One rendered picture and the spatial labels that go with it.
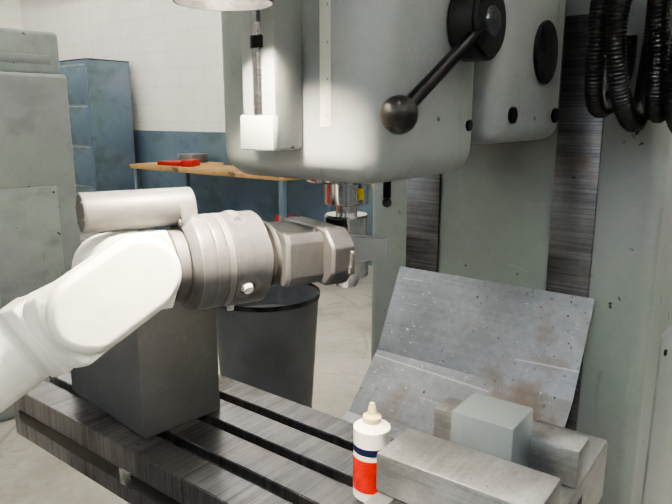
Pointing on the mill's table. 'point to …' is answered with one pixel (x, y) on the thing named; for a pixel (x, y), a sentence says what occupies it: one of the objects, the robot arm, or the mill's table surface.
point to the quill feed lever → (403, 111)
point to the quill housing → (361, 94)
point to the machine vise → (544, 457)
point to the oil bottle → (362, 465)
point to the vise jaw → (457, 474)
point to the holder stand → (157, 372)
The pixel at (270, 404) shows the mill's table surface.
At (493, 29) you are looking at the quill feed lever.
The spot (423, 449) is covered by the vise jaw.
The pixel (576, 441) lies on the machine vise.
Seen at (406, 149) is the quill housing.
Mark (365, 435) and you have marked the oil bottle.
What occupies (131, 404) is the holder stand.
